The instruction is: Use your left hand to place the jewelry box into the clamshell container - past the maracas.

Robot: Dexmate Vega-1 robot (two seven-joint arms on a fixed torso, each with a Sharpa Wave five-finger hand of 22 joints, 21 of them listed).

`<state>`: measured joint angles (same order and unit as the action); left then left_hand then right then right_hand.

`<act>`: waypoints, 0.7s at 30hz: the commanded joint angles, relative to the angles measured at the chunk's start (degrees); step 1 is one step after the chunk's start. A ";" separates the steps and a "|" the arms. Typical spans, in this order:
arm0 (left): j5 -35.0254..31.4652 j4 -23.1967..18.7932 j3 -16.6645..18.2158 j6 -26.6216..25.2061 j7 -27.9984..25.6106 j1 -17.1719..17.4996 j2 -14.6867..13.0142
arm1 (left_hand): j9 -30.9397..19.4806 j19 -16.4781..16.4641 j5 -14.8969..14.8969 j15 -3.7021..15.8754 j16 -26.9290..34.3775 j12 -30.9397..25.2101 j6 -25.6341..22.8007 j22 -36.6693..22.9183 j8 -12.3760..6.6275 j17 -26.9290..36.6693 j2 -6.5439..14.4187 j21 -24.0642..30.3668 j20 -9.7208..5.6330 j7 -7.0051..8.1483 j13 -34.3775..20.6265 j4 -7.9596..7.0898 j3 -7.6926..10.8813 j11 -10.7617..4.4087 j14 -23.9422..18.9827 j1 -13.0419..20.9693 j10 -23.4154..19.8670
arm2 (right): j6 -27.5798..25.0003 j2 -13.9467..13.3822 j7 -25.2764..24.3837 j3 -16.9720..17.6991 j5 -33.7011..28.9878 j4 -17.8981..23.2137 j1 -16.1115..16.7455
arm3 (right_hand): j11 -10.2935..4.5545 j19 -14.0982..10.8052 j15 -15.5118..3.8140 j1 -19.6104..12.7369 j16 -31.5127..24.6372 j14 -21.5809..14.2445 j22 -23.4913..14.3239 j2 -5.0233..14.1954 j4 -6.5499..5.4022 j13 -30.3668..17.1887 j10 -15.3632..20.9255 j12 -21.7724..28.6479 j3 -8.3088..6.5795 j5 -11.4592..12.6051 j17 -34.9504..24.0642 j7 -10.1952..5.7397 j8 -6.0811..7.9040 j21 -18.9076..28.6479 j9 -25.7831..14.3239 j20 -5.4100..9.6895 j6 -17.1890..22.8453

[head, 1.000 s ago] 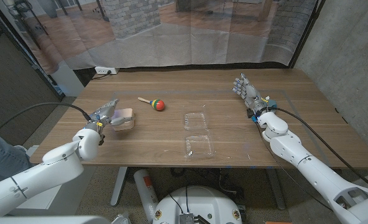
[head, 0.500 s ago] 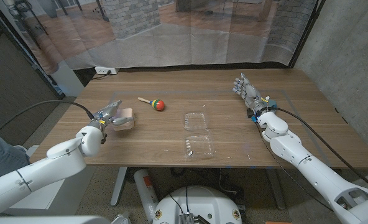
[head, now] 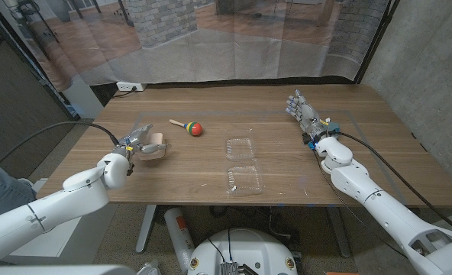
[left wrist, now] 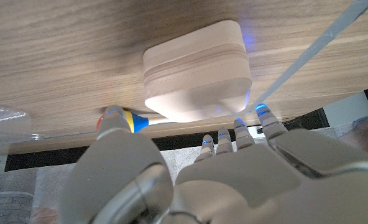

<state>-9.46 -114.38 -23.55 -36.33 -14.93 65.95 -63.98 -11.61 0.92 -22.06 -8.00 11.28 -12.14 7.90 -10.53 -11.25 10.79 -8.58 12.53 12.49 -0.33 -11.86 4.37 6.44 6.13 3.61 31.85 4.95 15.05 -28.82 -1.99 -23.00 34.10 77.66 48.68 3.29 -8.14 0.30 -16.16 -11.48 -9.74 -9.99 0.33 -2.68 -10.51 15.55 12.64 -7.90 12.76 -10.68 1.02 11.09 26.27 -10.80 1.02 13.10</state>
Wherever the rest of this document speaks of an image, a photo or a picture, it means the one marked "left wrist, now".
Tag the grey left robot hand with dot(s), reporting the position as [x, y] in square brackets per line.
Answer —
[249, 180]

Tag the beige jewelry box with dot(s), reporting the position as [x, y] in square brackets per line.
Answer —
[196, 71]

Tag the clear plastic clamshell container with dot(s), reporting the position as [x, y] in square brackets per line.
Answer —
[7, 124]

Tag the white power strip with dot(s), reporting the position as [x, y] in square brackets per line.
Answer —
[253, 128]

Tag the white panel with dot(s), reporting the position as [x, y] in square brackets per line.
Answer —
[342, 109]

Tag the colourful wooden maraca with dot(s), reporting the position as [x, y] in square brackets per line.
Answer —
[137, 123]

